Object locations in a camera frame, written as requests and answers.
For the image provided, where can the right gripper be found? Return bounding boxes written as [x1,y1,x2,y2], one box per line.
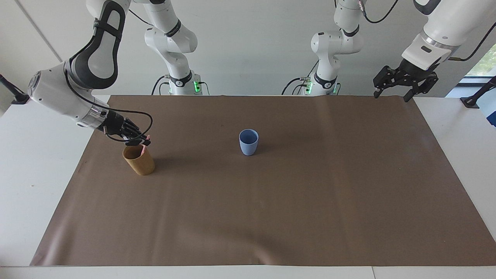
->
[102,111,151,147]

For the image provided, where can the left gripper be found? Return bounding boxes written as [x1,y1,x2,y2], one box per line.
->
[373,58,439,103]

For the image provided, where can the brown cup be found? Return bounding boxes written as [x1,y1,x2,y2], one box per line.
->
[122,144,156,176]

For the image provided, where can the blue cup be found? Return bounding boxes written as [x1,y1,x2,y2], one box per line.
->
[238,129,259,156]

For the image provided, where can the window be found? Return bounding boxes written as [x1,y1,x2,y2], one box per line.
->
[464,42,496,78]

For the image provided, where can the black cable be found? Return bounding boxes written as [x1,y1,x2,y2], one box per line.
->
[128,8,156,27]
[281,77,312,96]
[151,75,171,96]
[358,0,400,24]
[449,21,496,62]
[64,70,154,143]

